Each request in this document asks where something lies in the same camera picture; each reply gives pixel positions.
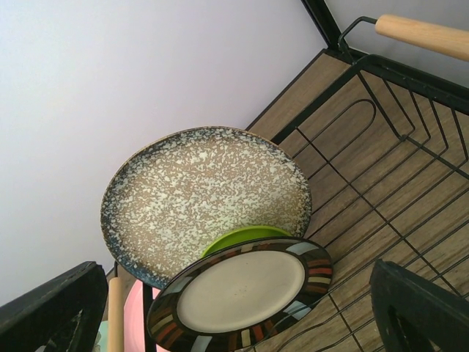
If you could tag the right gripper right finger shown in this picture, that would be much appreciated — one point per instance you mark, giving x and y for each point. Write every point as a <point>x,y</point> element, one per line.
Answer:
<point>413,314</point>

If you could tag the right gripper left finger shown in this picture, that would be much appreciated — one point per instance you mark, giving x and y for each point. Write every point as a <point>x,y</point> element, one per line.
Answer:
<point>63,314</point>

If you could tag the light teal plate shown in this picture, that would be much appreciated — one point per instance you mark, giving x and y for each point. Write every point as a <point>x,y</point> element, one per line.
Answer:
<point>101,343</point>

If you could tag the pink plate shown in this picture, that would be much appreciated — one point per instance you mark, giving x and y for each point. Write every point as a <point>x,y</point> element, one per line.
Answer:
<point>134,319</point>

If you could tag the glossy black plate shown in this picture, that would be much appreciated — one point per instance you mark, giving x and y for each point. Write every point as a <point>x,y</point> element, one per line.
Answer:
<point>167,330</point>

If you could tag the speckled grey large plate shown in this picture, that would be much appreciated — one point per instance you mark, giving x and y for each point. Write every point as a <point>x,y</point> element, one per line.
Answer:
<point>173,198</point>

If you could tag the green plate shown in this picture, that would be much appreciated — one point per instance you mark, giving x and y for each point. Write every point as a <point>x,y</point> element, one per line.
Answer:
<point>242,235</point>

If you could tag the left wooden rack handle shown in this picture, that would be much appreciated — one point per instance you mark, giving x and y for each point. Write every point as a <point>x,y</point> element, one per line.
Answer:
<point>116,326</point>

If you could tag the wooden rack handle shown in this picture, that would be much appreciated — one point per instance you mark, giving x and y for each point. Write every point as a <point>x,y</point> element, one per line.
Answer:
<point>116,326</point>
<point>440,39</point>

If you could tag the black wire dish rack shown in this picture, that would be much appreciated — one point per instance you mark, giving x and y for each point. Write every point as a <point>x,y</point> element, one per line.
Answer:
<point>385,151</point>

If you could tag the right wooden rack handle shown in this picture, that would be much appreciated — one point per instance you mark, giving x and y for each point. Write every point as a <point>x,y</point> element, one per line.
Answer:
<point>440,39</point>

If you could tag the black cage frame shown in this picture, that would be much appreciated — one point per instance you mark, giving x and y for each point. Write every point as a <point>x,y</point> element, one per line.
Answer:
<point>325,23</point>

